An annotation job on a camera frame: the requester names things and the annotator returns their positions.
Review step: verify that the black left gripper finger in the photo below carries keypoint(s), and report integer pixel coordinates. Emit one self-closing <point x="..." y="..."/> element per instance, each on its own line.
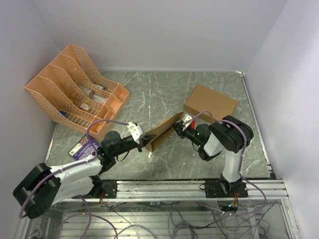
<point x="150" y="137"/>
<point x="143" y="143"/>

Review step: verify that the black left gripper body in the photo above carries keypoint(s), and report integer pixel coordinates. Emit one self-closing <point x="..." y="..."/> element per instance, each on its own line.
<point x="126" y="146"/>

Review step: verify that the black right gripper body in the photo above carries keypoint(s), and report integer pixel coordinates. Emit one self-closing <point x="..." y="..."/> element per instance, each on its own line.
<point x="189" y="133"/>

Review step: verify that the cardboard box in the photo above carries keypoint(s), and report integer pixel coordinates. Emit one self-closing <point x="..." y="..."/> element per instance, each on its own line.
<point x="203" y="98"/>
<point x="163" y="131"/>

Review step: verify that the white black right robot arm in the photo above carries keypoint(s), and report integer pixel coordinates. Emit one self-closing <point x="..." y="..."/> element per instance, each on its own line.
<point x="229" y="134"/>

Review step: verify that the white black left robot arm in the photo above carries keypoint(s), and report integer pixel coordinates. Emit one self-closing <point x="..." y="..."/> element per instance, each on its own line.
<point x="45" y="186"/>

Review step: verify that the closed folded cardboard box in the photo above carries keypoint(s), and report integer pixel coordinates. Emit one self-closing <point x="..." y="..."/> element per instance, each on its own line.
<point x="203" y="98"/>

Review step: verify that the red flat block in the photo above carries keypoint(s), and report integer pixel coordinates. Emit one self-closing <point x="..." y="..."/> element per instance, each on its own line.
<point x="193" y="124"/>

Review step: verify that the purple book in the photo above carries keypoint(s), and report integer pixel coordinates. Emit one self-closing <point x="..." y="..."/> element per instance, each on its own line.
<point x="83" y="148"/>

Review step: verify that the pink plastic desk organizer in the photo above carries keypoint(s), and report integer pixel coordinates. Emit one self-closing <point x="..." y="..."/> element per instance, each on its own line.
<point x="73" y="93"/>

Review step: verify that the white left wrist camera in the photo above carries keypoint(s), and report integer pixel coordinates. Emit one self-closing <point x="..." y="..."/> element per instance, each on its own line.
<point x="137" y="132"/>

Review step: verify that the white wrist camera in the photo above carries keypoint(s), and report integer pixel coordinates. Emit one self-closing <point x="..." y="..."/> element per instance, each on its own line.
<point x="137" y="132"/>
<point x="186" y="121"/>

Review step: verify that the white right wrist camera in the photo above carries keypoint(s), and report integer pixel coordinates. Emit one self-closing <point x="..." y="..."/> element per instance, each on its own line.
<point x="186" y="121"/>

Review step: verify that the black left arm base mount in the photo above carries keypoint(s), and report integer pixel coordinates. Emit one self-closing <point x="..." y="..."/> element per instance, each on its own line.
<point x="103" y="189"/>

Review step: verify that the aluminium frame rail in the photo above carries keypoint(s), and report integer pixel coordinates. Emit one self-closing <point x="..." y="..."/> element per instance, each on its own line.
<point x="163" y="190"/>

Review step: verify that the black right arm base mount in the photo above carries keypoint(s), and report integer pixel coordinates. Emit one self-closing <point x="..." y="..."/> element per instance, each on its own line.
<point x="218" y="189"/>

